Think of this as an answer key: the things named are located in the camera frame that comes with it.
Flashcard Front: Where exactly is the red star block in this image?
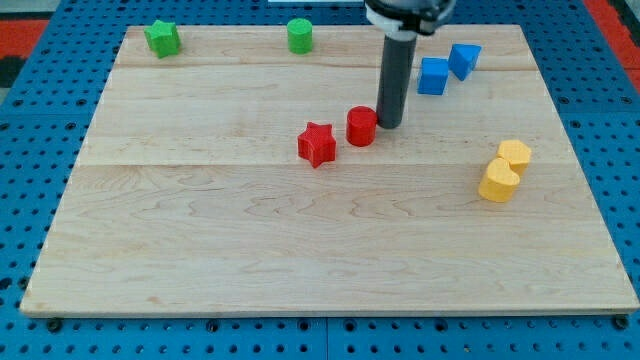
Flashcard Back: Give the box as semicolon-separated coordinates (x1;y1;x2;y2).
297;122;337;168

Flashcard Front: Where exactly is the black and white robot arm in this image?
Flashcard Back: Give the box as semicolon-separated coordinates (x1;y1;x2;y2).
364;0;457;39

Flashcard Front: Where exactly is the wooden board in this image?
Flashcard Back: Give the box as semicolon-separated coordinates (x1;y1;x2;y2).
20;25;639;318

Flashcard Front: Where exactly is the green star block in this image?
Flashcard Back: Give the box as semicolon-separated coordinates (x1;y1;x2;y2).
143;19;181;58

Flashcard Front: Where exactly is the red cylinder block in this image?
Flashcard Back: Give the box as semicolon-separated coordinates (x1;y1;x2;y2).
346;106;378;147

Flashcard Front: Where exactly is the green cylinder block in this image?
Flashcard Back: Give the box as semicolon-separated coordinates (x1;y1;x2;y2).
286;18;313;54

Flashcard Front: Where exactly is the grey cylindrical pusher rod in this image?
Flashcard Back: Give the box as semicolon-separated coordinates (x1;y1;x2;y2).
376;35;417;129

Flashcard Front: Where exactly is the blue cube block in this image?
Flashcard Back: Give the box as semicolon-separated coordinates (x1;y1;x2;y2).
417;57;449;95

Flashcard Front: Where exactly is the yellow heart block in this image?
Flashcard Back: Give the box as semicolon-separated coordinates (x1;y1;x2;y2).
478;158;520;203

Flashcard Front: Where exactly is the blue triangular block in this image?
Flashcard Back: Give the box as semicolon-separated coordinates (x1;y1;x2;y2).
448;44;482;81

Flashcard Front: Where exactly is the yellow hexagon block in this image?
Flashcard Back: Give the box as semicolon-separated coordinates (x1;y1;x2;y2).
497;139;532;176

